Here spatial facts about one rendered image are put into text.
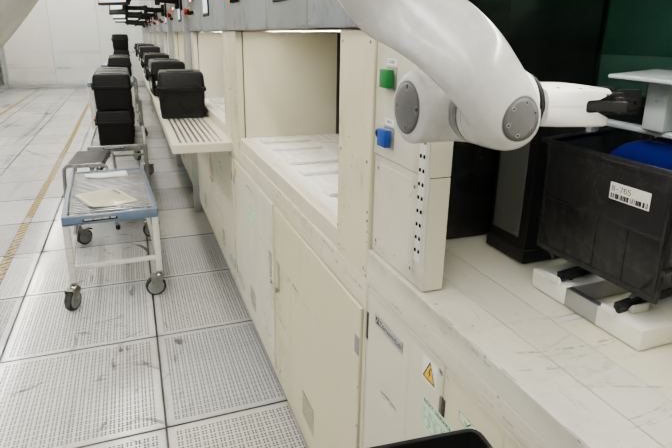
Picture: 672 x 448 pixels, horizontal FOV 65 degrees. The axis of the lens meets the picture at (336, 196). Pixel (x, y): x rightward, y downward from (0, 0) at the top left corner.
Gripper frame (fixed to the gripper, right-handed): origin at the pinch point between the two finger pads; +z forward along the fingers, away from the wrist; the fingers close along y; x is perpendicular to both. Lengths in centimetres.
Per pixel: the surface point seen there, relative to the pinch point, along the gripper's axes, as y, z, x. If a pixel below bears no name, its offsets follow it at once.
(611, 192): 3.3, -1.3, -12.1
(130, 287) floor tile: -217, -71, -119
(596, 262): 2.2, -0.7, -23.0
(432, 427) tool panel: -6, -21, -52
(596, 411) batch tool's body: 18.5, -15.6, -32.1
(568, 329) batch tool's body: 3.6, -5.5, -32.2
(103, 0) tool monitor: -488, -78, 35
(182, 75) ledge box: -261, -34, -15
